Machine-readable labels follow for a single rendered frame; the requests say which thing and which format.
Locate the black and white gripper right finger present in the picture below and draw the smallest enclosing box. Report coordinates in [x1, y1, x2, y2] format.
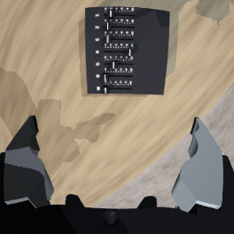
[171, 117, 234, 234]

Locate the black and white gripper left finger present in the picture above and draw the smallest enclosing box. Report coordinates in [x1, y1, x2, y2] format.
[0, 115, 54, 234]

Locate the dark grey lighting desk panel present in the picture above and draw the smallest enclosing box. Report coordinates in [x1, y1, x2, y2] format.
[85, 6, 170, 95]

